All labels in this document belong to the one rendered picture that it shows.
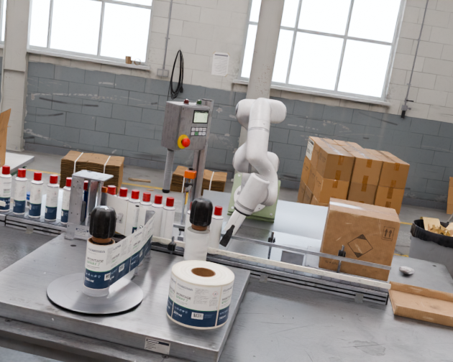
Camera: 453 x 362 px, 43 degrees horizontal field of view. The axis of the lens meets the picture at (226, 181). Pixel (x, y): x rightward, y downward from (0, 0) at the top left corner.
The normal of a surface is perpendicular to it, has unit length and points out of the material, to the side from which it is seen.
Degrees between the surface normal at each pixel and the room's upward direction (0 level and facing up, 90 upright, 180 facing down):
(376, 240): 90
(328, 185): 88
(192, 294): 90
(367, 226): 90
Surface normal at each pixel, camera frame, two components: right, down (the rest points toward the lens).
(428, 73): 0.00, 0.22
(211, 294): 0.30, 0.25
